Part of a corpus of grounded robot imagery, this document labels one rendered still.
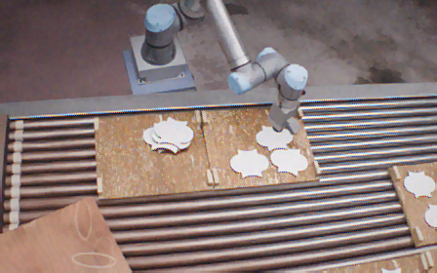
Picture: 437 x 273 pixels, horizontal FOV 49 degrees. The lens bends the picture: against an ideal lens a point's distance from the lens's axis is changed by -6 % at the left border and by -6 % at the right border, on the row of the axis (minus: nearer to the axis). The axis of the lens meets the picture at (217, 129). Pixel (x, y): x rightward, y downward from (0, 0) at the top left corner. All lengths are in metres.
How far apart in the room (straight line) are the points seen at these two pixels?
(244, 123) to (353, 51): 2.02
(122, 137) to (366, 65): 2.33
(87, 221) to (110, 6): 2.47
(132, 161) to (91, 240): 0.39
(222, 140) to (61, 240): 0.73
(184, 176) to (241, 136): 0.29
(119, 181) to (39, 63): 1.83
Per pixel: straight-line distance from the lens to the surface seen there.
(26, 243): 1.65
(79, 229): 1.64
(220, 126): 1.98
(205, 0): 1.66
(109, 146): 1.91
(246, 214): 1.82
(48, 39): 3.67
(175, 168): 1.86
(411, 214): 2.02
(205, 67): 3.45
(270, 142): 1.96
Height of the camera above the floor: 2.52
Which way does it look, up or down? 53 degrees down
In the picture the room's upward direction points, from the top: 12 degrees clockwise
